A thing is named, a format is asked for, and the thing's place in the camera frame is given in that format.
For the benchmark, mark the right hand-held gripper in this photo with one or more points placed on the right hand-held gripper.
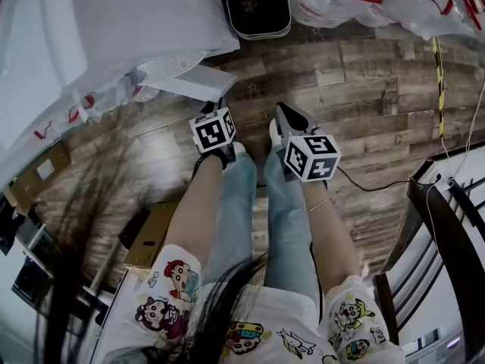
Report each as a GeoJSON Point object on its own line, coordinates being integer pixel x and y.
{"type": "Point", "coordinates": [310, 157]}

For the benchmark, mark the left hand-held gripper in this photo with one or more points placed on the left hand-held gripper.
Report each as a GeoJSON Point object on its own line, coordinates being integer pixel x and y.
{"type": "Point", "coordinates": [210, 133]}

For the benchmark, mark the white water dispenser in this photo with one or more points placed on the white water dispenser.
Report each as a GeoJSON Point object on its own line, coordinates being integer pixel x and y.
{"type": "Point", "coordinates": [132, 21]}

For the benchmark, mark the person's right forearm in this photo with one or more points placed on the person's right forearm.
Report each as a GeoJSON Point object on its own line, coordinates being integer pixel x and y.
{"type": "Point", "coordinates": [329, 241]}

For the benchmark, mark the person's left forearm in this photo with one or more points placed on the person's left forearm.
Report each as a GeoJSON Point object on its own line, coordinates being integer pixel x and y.
{"type": "Point", "coordinates": [189, 211]}

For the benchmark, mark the person's right beige shoe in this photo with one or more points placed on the person's right beige shoe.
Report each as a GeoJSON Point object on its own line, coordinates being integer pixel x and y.
{"type": "Point", "coordinates": [273, 131]}

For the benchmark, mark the person's beige shoe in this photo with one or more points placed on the person's beige shoe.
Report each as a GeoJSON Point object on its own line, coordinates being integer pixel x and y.
{"type": "Point", "coordinates": [273, 131]}
{"type": "Point", "coordinates": [238, 150]}

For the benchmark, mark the person's left beige shoe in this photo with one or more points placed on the person's left beige shoe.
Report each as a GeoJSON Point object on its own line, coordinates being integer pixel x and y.
{"type": "Point", "coordinates": [238, 150]}

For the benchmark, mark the person's left leg blue jeans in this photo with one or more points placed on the person's left leg blue jeans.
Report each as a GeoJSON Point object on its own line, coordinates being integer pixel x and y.
{"type": "Point", "coordinates": [235, 203]}

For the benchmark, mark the person's leg blue jeans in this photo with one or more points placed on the person's leg blue jeans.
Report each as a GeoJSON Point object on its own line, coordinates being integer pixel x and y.
{"type": "Point", "coordinates": [288, 222]}
{"type": "Point", "coordinates": [235, 203]}

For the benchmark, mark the person's right leg blue jeans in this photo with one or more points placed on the person's right leg blue jeans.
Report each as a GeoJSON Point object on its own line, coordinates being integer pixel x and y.
{"type": "Point", "coordinates": [288, 222]}

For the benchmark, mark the black trash bin white rim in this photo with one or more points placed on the black trash bin white rim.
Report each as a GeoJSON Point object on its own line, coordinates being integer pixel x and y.
{"type": "Point", "coordinates": [257, 2]}

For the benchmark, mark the black bag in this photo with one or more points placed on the black bag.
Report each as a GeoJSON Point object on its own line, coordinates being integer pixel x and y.
{"type": "Point", "coordinates": [134, 228]}

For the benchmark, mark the large brown cardboard box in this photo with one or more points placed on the large brown cardboard box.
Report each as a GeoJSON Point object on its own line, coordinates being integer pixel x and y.
{"type": "Point", "coordinates": [151, 237]}

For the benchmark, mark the yellow black striped strip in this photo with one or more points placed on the yellow black striped strip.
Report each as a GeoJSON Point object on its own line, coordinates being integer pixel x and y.
{"type": "Point", "coordinates": [440, 89]}

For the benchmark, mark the person's white cartoon-print shirt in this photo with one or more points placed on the person's white cartoon-print shirt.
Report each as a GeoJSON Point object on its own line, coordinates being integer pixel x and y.
{"type": "Point", "coordinates": [265, 328]}

